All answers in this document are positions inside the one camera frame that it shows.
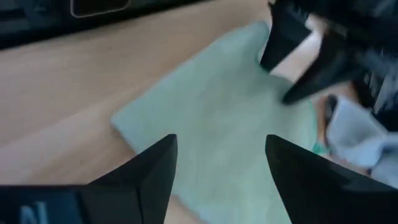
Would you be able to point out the pale green microfiber towel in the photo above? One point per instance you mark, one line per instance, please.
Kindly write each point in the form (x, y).
(217, 109)

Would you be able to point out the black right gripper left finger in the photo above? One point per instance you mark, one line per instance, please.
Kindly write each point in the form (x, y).
(149, 183)

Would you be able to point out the black aluminium table frame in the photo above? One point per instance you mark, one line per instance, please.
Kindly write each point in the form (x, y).
(31, 28)

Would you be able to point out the grey microfiber towel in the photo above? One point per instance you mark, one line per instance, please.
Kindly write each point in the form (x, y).
(357, 133)

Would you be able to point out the grey depth camera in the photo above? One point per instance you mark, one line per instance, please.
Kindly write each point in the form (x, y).
(99, 6)

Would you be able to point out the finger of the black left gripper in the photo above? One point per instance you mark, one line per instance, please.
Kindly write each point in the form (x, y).
(329, 68)
(280, 40)

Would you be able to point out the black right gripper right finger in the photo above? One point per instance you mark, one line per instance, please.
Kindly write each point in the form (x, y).
(311, 186)

